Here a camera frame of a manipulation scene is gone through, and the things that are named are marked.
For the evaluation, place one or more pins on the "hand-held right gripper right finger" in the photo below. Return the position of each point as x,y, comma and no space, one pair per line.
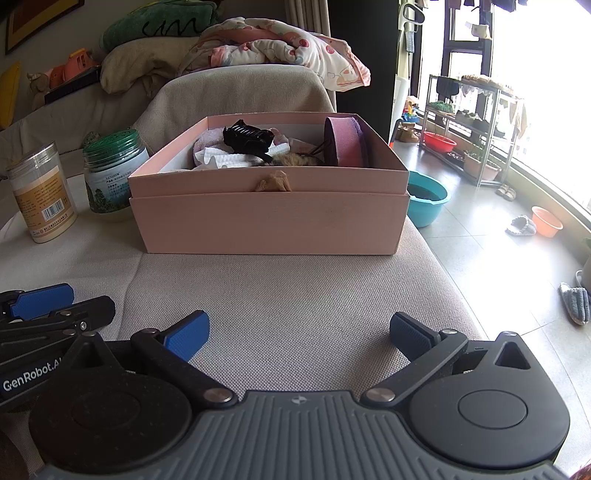
408,334

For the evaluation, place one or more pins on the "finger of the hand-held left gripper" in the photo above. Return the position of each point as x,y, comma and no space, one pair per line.
41,299
69,314

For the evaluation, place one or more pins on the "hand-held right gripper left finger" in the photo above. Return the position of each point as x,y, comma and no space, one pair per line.
191,334

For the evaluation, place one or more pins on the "pink cardboard box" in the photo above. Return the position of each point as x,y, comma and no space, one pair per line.
277,221

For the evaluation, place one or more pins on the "brown furry hair accessory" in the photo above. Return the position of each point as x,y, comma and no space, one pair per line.
295,160

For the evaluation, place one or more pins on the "fabric covered ottoman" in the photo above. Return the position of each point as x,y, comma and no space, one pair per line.
277,286

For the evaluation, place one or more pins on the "tall plastic jar tan label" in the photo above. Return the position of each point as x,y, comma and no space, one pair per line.
44,198

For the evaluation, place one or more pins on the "teal plastic basin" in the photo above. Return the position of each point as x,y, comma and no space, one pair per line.
429,207

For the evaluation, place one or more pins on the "green lid jar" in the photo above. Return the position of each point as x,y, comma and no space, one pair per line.
115,184

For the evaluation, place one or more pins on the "grey slipper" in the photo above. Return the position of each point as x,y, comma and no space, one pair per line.
521,226

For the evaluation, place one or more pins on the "blue striped slipper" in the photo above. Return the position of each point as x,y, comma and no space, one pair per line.
575,302

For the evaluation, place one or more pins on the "beige sandals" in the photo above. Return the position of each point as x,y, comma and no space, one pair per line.
506,191

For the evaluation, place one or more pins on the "orange plastic basin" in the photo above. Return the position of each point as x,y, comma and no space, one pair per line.
547,224

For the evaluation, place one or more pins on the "white cloth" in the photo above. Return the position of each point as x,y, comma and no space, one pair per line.
226,159

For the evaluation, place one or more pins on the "terracotta planter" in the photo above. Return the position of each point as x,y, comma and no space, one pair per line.
480,168

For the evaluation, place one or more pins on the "red plastic basin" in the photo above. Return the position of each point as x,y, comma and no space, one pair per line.
438,143

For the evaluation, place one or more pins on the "pale pink cloth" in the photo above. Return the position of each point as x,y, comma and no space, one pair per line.
210,138

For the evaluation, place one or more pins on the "brown boots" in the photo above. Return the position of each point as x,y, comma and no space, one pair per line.
408,134

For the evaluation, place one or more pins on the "yellow pillow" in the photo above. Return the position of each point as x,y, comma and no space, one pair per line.
9,97

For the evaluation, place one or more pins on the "mauve round case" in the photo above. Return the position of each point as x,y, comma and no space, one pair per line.
346,138

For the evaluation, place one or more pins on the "black hair claw clip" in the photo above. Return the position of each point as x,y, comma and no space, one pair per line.
247,136

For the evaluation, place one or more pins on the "dark flat board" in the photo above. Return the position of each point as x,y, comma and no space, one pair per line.
69,94

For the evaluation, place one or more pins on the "metal shoe rack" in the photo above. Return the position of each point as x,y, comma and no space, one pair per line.
483,138

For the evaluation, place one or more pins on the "beige plush toy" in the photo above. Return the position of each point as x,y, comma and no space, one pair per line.
37,85

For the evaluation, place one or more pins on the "colourful plastic toy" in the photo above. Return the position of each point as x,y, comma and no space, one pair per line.
410,110

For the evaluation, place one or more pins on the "orange toy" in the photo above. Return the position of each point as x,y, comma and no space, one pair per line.
74,67

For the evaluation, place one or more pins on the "beige sofa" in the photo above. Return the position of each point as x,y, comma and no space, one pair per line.
240,92

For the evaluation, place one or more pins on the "beige pillow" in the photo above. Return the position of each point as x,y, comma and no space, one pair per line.
138,64

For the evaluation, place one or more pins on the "green plush pillow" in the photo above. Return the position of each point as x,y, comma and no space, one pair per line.
152,23

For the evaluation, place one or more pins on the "pink floral blanket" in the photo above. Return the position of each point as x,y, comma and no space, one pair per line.
286,50

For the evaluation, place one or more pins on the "beige curtain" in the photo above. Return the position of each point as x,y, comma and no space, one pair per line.
307,14

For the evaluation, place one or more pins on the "framed wall picture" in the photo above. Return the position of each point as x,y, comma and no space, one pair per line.
41,18

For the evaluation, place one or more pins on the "dark window frame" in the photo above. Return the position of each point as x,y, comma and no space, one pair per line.
445,55

